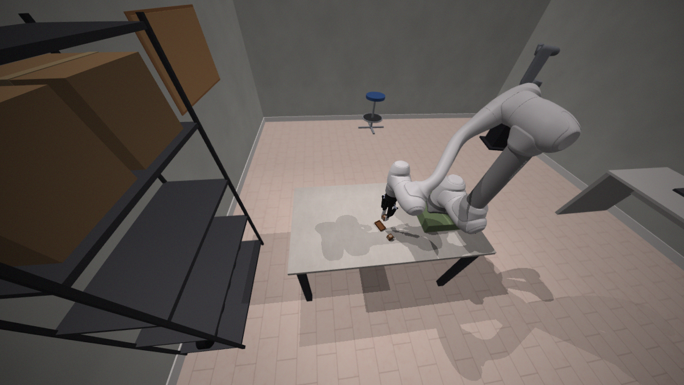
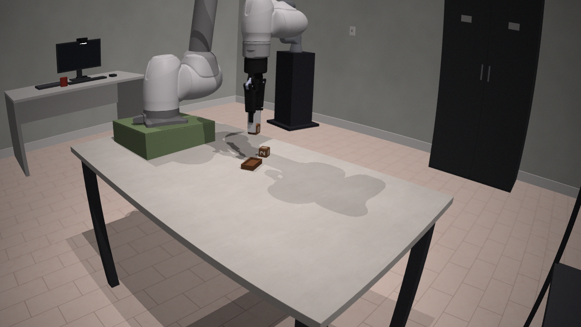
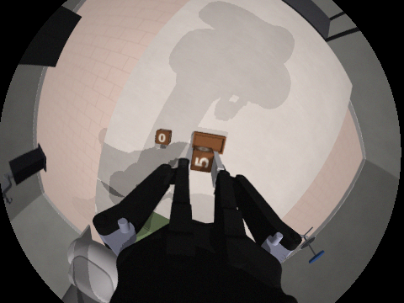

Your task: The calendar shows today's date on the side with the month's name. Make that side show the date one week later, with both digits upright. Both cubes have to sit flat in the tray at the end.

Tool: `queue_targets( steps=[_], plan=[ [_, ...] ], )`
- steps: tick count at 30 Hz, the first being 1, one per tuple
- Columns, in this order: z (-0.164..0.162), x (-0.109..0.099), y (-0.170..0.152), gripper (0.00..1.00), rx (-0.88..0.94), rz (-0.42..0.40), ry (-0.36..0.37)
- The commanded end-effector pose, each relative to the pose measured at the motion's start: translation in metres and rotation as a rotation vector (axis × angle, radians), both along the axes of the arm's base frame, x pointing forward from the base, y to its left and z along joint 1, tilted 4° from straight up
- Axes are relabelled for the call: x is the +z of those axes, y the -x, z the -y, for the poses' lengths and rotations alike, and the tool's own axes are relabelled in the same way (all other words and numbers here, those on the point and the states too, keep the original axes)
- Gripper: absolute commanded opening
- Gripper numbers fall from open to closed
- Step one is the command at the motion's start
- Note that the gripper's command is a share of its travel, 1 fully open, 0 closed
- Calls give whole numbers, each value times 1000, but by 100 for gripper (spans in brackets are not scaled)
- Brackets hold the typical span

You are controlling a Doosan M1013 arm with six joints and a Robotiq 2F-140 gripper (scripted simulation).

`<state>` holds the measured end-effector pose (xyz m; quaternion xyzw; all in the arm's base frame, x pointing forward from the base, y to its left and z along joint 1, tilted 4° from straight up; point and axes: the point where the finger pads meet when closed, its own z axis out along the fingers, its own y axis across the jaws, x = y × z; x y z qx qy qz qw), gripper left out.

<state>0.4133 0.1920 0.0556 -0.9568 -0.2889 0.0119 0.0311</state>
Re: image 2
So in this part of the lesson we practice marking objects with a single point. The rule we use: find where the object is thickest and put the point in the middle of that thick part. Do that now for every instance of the brown rectangular tray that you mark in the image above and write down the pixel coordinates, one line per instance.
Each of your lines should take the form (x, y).
(251, 163)

